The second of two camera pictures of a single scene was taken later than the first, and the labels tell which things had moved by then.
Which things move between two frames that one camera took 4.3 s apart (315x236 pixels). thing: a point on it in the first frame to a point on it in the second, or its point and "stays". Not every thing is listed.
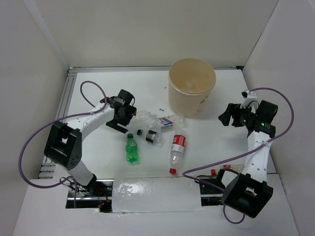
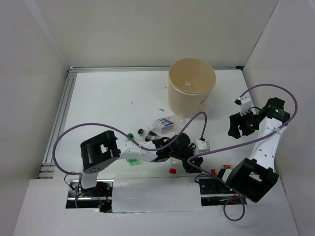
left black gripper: (130, 110) to (188, 168)
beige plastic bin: (190, 81) stays
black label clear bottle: (156, 138) stays
